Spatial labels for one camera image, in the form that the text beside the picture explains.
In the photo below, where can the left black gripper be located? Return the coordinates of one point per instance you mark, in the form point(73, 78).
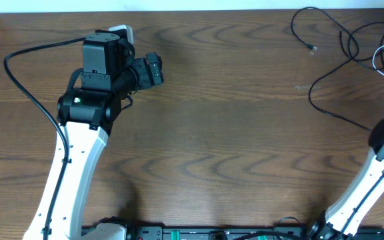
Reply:
point(148, 78)

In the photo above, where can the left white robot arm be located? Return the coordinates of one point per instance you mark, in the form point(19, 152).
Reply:
point(87, 110)

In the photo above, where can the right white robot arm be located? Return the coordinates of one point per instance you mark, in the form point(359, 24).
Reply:
point(343, 218)

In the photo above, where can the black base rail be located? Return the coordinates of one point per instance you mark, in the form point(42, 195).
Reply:
point(232, 233)

